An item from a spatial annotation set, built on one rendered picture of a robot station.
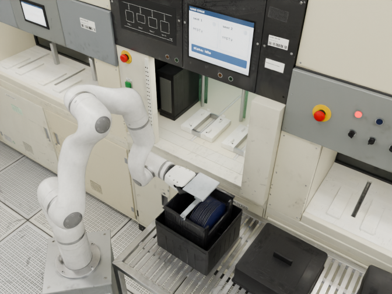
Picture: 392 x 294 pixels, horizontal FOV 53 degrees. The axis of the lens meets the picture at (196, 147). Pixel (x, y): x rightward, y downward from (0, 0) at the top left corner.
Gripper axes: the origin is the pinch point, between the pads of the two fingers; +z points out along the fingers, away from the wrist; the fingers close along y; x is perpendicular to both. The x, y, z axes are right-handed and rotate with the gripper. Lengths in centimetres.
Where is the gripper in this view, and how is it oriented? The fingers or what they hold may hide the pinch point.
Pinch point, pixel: (200, 188)
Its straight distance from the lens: 158.6
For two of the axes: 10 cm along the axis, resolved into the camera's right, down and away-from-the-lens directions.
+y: -5.9, 5.1, -6.3
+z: 8.1, 3.9, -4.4
